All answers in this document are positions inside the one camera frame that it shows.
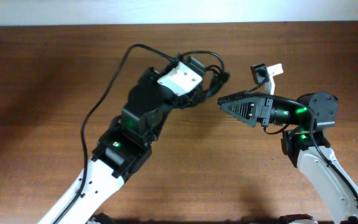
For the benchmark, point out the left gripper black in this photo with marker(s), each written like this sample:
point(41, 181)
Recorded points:
point(183, 99)

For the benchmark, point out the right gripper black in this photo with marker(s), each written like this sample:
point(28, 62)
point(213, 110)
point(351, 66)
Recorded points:
point(266, 112)

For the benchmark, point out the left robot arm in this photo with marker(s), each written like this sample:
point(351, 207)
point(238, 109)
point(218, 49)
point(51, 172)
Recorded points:
point(126, 145)

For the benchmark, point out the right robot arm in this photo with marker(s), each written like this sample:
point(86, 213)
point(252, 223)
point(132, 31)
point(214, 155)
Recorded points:
point(304, 121)

